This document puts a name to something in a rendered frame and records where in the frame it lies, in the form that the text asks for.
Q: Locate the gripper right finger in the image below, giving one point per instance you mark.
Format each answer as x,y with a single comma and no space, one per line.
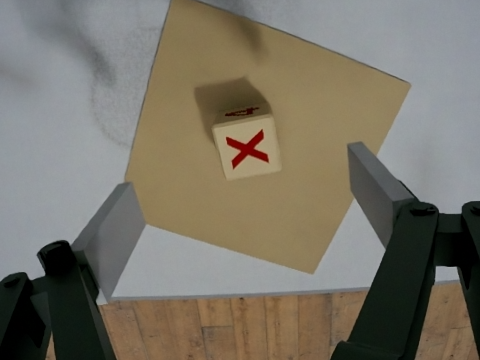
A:
391,320

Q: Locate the tan flat mat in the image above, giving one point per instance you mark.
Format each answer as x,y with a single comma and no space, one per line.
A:
209,61

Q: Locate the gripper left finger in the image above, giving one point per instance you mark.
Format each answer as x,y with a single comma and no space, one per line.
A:
78,279

